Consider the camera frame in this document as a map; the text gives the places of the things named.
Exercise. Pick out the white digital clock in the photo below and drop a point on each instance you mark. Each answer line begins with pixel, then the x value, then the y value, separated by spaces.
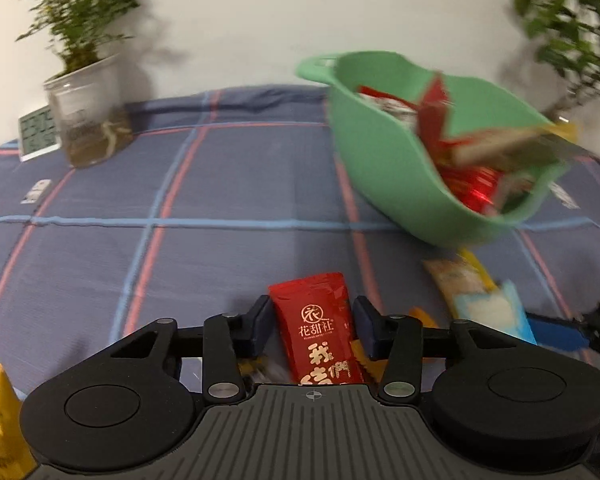
pixel 37 132

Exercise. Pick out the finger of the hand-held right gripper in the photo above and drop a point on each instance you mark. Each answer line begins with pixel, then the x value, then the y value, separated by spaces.
pixel 555 332

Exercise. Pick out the dark yellow-edged snack packet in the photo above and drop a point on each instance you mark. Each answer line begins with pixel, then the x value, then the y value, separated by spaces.
pixel 254 370

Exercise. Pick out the red white-print snack packet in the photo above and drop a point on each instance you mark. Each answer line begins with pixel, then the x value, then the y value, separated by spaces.
pixel 315 340

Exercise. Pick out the shiny red snack packet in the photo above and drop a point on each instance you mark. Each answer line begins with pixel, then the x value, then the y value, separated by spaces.
pixel 470 185

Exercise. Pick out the white red-print snack packet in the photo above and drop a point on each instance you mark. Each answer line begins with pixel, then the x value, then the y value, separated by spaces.
pixel 390 107

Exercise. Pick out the beige red-edged snack packet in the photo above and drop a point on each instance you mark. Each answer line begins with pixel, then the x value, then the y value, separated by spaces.
pixel 500 142

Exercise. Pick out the white grey-print snack packet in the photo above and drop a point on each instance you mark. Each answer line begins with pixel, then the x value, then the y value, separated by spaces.
pixel 564 195

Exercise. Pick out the light blue snack packet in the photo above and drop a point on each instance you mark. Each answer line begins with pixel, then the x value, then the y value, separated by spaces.
pixel 495 310

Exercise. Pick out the green plastic basin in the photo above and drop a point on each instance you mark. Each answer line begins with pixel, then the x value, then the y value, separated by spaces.
pixel 380 170

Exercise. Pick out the small white card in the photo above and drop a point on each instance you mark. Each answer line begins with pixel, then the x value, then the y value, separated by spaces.
pixel 36 191

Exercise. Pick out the broad-leaved plant in glass vase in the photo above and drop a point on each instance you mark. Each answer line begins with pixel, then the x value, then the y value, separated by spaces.
pixel 570 45

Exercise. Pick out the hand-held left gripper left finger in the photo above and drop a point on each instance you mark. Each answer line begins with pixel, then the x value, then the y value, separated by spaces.
pixel 259 325

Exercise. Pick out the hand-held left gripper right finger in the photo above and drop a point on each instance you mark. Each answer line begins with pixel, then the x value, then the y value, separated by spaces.
pixel 366 327

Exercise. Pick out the blue plaid cloth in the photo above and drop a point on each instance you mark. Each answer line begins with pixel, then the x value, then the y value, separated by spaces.
pixel 230 185

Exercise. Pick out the fine-leaved plant in translucent pot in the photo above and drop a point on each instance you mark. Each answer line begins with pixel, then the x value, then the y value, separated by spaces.
pixel 90 110

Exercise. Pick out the orange snack packet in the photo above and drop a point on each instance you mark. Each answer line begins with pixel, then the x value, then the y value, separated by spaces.
pixel 425 317
pixel 367 367

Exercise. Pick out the plain red snack packet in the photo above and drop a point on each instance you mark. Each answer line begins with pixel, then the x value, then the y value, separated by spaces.
pixel 432 110

